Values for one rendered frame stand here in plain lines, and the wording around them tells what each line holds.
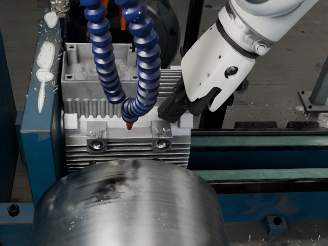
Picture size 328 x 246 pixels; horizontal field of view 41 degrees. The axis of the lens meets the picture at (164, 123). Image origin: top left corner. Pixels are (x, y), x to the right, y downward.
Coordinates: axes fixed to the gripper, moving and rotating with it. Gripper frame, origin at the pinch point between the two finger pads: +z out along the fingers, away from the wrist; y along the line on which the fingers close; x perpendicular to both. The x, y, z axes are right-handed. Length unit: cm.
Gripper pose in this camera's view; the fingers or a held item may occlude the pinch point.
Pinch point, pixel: (172, 109)
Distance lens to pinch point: 68.0
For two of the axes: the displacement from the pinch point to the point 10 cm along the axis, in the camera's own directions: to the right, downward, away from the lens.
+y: -1.0, -7.0, 7.1
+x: -8.1, -3.6, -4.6
